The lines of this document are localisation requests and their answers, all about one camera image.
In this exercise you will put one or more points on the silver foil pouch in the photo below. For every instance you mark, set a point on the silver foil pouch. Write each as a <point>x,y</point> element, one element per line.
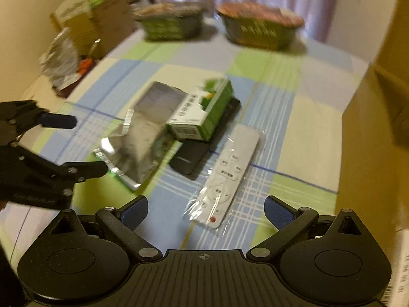
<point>137,146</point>

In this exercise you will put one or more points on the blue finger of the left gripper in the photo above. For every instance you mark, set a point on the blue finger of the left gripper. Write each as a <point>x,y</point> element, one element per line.
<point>84,170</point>
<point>60,121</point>

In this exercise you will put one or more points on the dark noodle bowl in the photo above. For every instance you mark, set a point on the dark noodle bowl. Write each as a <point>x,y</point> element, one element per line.
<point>170,21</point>
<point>251,24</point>

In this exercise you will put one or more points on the checked tablecloth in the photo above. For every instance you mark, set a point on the checked tablecloth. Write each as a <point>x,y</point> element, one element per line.
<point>296,96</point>

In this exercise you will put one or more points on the crumpled white plastic bag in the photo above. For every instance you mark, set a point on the crumpled white plastic bag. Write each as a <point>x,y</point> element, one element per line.
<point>60,62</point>

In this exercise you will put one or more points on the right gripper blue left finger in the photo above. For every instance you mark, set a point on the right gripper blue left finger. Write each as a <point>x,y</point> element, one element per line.
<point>119,225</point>

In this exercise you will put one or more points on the right dark noodle bowl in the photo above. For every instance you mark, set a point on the right dark noodle bowl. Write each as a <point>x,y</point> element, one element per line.
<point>251,24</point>

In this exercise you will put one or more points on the white remote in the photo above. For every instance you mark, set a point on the white remote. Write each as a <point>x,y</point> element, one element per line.
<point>210,206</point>

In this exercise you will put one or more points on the side cardboard boxes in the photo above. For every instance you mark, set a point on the side cardboard boxes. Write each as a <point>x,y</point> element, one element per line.
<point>108,21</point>

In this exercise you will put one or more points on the left dark noodle bowl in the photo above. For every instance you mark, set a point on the left dark noodle bowl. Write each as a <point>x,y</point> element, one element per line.
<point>170,21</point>

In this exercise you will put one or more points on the brown cardboard box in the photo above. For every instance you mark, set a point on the brown cardboard box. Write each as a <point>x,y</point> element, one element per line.
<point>374,165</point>

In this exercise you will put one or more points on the green throat spray box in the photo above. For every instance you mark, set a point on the green throat spray box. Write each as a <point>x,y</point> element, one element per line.
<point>200,112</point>

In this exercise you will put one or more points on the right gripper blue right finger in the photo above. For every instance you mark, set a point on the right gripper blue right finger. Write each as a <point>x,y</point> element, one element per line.
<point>293,225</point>

